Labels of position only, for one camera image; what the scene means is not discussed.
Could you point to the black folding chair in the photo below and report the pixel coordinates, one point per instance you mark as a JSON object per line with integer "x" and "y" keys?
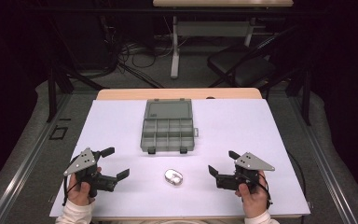
{"x": 245, "y": 67}

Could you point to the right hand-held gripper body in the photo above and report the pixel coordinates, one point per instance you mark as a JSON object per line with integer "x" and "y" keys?
{"x": 251, "y": 162}

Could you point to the person's left hand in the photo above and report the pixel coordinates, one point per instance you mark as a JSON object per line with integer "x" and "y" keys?
{"x": 79, "y": 194}

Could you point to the person's right hand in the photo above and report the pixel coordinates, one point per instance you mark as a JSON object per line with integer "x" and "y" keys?
{"x": 256, "y": 202}

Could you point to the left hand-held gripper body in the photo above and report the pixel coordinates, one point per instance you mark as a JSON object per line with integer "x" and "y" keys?
{"x": 85, "y": 161}

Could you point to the white table mat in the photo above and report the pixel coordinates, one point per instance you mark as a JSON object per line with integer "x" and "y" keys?
{"x": 230, "y": 133}

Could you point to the white-legged desk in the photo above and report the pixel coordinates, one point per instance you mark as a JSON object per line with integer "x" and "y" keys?
{"x": 214, "y": 29}

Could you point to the black metal stand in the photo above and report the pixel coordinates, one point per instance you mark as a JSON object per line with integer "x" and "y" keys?
{"x": 52, "y": 90}
{"x": 306, "y": 93}

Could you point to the wooden table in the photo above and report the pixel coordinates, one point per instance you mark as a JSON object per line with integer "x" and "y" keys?
{"x": 177, "y": 93}

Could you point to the grey plastic compartment box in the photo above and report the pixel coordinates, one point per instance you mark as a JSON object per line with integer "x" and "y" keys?
{"x": 167, "y": 130}

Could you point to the small clear oval case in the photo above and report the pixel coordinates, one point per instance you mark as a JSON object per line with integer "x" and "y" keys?
{"x": 173, "y": 177}

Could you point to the metal floor rail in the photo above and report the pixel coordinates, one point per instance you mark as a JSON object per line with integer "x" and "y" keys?
{"x": 326, "y": 168}
{"x": 24, "y": 165}

